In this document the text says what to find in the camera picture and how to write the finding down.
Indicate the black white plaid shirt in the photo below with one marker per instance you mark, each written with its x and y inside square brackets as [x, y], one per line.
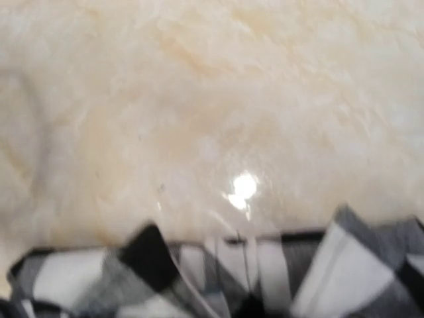
[349, 269]

